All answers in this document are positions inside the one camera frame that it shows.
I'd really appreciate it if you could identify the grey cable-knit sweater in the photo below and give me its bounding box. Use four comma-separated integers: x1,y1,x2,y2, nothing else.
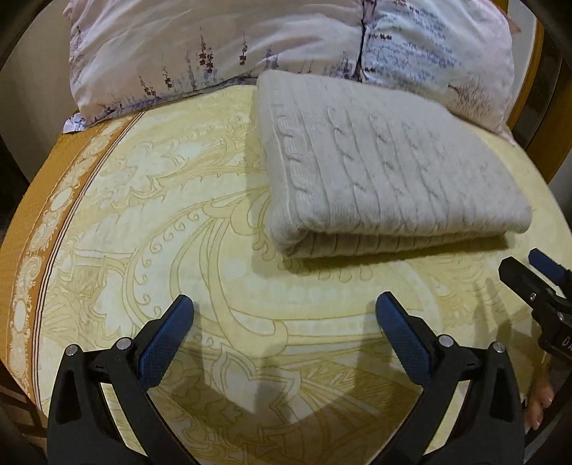
256,71,532,259

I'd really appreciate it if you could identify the person's right hand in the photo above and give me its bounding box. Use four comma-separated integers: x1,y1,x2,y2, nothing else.
523,361,554,433

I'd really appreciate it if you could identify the wooden headboard shelf unit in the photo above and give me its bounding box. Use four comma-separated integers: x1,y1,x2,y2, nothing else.
508,0,571,182

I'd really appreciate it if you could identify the yellow ornate bedspread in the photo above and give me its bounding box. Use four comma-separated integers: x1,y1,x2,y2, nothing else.
1,86,571,464

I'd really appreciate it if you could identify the floral white purple pillow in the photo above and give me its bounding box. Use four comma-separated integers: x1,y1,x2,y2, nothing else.
64,1,519,133

